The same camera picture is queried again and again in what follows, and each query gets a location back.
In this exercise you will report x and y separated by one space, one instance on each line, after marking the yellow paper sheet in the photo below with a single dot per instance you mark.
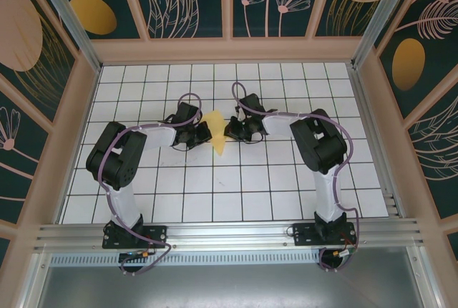
219 143

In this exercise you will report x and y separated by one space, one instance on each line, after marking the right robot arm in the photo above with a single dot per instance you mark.
327 197

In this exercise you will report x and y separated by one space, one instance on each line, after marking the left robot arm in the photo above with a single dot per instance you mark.
125 204

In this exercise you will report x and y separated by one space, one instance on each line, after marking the grey metal sheet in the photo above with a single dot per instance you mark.
229 286

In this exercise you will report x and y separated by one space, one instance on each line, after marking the small electronics board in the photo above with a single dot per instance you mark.
132 254

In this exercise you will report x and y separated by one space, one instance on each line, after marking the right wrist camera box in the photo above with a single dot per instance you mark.
240 114

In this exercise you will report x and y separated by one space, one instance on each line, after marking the aluminium mounting rail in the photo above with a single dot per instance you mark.
229 238

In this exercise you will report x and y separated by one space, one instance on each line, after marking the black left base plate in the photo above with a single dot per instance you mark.
157 236

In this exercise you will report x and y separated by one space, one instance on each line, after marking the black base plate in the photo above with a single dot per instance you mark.
304 236
157 236

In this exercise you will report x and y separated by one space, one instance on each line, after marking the aluminium side rail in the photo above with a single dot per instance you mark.
371 136

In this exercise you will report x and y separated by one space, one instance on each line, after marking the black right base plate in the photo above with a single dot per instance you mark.
304 236

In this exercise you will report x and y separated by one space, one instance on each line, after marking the aluminium frame post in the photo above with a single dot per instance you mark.
383 7
75 25

